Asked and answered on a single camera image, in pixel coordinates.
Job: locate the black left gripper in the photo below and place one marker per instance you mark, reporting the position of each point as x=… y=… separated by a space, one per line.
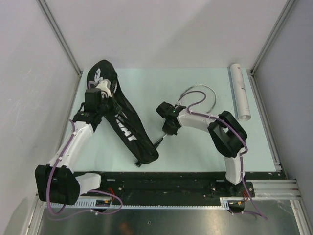
x=116 y=108

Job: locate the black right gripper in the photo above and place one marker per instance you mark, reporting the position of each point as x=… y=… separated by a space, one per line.
x=170 y=131

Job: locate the black Crossway racket bag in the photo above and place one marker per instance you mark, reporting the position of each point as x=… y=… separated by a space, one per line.
x=127 y=124

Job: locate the white shuttlecock tube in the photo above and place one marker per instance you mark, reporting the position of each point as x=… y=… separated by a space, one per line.
x=242 y=106

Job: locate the black white badminton racket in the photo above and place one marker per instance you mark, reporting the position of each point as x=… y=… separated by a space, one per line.
x=205 y=90

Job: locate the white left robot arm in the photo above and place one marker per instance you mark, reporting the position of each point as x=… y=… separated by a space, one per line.
x=56 y=182

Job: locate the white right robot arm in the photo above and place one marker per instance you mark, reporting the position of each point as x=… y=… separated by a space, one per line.
x=227 y=134

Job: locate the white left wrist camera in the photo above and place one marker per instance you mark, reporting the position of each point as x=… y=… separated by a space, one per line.
x=107 y=88

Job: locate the left aluminium frame post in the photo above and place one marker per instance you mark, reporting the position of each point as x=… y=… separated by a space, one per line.
x=58 y=34

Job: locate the aluminium frame post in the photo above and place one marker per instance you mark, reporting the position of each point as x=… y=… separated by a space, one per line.
x=278 y=26
x=58 y=34

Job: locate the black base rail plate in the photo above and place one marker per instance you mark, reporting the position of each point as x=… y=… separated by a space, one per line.
x=140 y=186

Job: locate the white slotted cable duct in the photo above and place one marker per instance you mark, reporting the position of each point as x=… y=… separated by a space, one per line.
x=105 y=203

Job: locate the aluminium frame rail right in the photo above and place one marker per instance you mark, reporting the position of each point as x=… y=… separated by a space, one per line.
x=280 y=187

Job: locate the right aluminium frame post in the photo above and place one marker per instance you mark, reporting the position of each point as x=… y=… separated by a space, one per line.
x=278 y=26

